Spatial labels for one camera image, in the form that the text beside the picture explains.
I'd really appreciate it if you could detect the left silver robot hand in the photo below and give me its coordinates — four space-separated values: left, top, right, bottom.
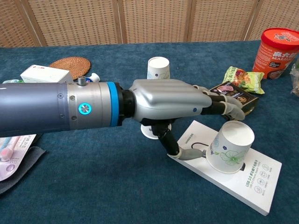
133 78 246 161

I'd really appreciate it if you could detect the white floral paper cup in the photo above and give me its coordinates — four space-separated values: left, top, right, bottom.
205 120 255 175
141 123 172 140
147 57 171 80

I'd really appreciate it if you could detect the blue white toothpaste tube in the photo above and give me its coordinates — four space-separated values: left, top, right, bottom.
85 72 101 84

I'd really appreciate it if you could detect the black glossy packet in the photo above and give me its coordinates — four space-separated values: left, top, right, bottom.
209 81 259 116

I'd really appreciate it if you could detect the green snack packet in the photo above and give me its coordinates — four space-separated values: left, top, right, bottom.
221 66 265 95

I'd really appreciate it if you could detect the blue table cloth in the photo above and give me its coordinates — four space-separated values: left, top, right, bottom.
0 39 299 224

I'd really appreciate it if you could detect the round woven rattan coaster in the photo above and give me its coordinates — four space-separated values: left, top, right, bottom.
49 56 92 81

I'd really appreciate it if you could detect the red instant noodle tub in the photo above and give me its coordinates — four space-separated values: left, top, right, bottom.
252 28 299 80

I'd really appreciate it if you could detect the woven bamboo folding screen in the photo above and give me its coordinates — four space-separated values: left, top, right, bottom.
0 0 299 49

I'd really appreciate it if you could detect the white USB hub box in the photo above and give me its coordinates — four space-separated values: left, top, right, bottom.
167 120 283 217

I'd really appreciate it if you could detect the white stapler box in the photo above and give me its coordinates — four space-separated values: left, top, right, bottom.
20 64 73 84

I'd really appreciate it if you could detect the grey cloth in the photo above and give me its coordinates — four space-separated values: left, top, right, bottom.
0 135 47 195

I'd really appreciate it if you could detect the pink blue toothbrush pack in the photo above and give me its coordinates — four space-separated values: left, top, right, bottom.
0 134 37 182

